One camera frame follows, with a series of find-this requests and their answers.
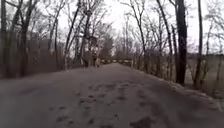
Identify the group of people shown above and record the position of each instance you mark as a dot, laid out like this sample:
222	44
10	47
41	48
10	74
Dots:
95	60

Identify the row of bare trees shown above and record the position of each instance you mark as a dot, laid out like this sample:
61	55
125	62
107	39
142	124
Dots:
181	43
23	40

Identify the grey asphalt path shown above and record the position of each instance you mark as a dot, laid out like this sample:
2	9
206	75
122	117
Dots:
110	96

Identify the pale earth verge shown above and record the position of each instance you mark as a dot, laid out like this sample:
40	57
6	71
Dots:
195	93

